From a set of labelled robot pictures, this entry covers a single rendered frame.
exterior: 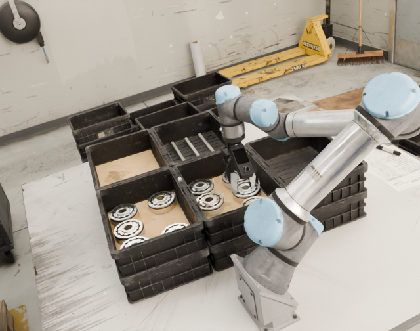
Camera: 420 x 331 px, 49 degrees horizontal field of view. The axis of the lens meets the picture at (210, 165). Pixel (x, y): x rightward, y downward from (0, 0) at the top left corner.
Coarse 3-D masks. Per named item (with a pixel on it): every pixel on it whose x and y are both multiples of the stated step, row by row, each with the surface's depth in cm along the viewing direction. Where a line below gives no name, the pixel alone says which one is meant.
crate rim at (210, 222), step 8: (216, 152) 178; (192, 160) 176; (256, 160) 168; (176, 168) 173; (264, 168) 163; (272, 176) 157; (184, 184) 162; (280, 184) 153; (192, 200) 153; (200, 208) 148; (240, 208) 145; (216, 216) 143; (224, 216) 143; (232, 216) 144; (240, 216) 145; (208, 224) 142; (216, 224) 143
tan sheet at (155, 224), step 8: (144, 200) 176; (176, 200) 172; (144, 208) 171; (176, 208) 168; (144, 216) 167; (152, 216) 166; (160, 216) 165; (168, 216) 164; (176, 216) 164; (184, 216) 163; (144, 224) 163; (152, 224) 162; (160, 224) 161; (168, 224) 160; (112, 232) 162; (152, 232) 158; (160, 232) 157
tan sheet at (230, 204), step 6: (216, 180) 180; (216, 186) 176; (222, 186) 175; (216, 192) 172; (228, 192) 171; (228, 198) 168; (228, 204) 165; (234, 204) 164; (240, 204) 163; (228, 210) 162; (210, 216) 160
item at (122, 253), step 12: (168, 168) 174; (132, 180) 171; (96, 192) 167; (192, 204) 151; (108, 228) 147; (180, 228) 141; (192, 228) 141; (108, 240) 142; (144, 240) 139; (156, 240) 138; (168, 240) 140; (120, 252) 136; (132, 252) 137
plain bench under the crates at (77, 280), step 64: (256, 128) 241; (64, 192) 217; (384, 192) 177; (64, 256) 175; (320, 256) 153; (384, 256) 148; (64, 320) 147; (128, 320) 143; (192, 320) 139; (320, 320) 131; (384, 320) 128
